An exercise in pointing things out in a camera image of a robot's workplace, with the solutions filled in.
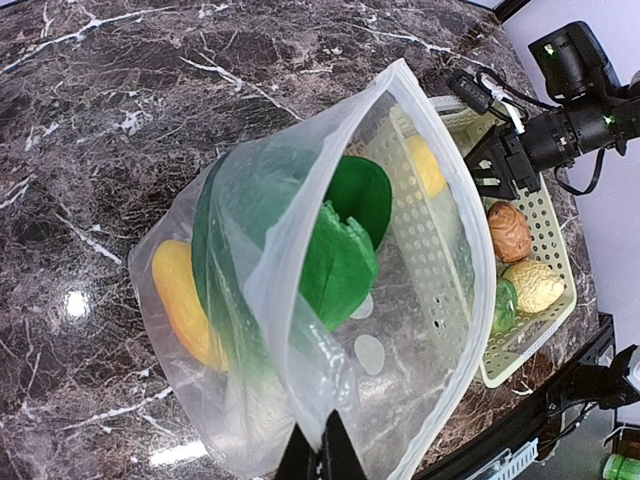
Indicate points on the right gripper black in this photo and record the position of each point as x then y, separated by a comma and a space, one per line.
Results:
502, 157

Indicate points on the clear polka dot zip bag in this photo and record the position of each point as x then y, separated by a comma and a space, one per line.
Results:
245, 421

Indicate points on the green bottle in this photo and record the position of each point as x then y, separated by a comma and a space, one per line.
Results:
618, 467

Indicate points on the cream cauliflower toy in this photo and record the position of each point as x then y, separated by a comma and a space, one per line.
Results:
538, 286

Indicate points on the green plastic basket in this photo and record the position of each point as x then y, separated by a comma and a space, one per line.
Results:
470, 286

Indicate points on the yellow lemon toy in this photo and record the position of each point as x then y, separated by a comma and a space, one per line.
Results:
427, 165

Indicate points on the black front rail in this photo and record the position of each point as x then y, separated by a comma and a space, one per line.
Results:
526, 420

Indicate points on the bok choy toy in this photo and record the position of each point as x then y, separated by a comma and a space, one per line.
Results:
339, 270

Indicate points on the brown bun toy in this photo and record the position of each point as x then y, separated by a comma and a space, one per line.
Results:
509, 232

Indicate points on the white slotted cable duct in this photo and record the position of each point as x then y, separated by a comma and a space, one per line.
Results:
508, 465

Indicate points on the green yellow pepper toy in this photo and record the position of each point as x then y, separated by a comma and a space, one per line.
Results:
506, 306

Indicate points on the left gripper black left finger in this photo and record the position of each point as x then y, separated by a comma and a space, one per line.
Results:
299, 461

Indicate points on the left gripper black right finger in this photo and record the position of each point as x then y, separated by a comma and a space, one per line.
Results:
337, 458

